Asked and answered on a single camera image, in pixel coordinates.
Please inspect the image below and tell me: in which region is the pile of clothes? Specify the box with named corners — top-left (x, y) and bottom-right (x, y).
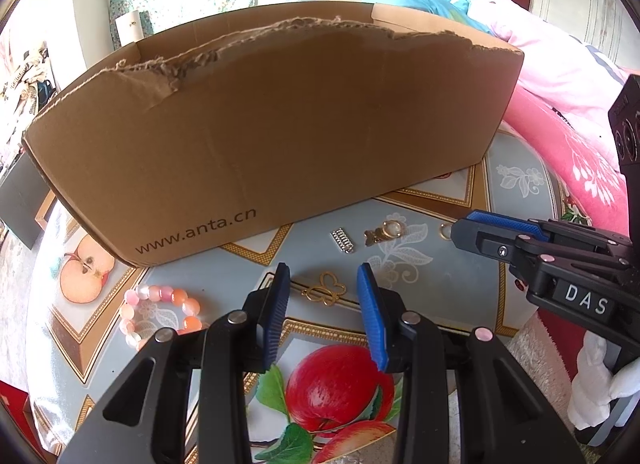
top-left (2, 38), bottom-right (56, 114)

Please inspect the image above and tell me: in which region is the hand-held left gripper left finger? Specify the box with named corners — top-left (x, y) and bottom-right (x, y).
top-left (59, 262), bottom-right (292, 464)

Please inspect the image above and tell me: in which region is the dark grey cabinet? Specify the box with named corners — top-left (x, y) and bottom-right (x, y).
top-left (0, 156), bottom-right (56, 249)

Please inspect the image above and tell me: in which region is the silver spring clip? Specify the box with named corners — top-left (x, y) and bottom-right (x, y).
top-left (330, 228), bottom-right (355, 255)

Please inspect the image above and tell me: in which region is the gold ring ornament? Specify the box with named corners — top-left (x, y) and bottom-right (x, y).
top-left (364, 220), bottom-right (406, 246)

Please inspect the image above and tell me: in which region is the dark red object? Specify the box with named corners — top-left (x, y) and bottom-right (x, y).
top-left (0, 379), bottom-right (31, 445)

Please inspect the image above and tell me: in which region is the brown cardboard box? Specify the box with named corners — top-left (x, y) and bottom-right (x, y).
top-left (22, 1), bottom-right (526, 269)

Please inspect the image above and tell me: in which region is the pink blanket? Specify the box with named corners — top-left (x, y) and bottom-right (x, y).
top-left (467, 0), bottom-right (640, 350)

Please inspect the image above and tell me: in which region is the gold butterfly pendant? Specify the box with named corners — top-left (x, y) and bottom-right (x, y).
top-left (301, 271), bottom-right (347, 307)

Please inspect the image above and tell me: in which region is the tall paper roll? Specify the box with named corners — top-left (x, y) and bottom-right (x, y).
top-left (115, 11), bottom-right (153, 49)

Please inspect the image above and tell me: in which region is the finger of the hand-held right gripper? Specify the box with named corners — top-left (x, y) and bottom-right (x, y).
top-left (451, 210), bottom-right (631, 289)

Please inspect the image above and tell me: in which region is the person's right hand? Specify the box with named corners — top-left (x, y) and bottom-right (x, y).
top-left (567, 331), bottom-right (640, 429)

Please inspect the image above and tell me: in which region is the pink bead bracelet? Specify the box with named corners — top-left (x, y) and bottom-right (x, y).
top-left (119, 284), bottom-right (207, 351)

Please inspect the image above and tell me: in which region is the fruit print tablecloth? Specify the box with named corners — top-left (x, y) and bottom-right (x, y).
top-left (25, 129), bottom-right (571, 464)

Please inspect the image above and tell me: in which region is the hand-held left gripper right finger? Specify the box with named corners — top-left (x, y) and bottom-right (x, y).
top-left (356, 262), bottom-right (586, 464)

